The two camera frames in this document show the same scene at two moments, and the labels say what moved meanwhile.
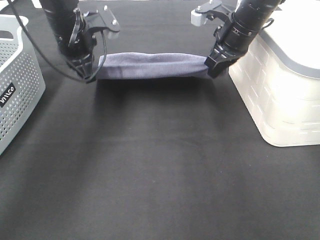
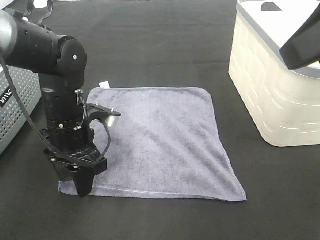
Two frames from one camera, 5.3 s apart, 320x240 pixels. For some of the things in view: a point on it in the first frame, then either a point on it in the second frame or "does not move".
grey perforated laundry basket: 22,86 does not move
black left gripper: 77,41 → 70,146
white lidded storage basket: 278,80 does not move
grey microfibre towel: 151,65 → 167,142
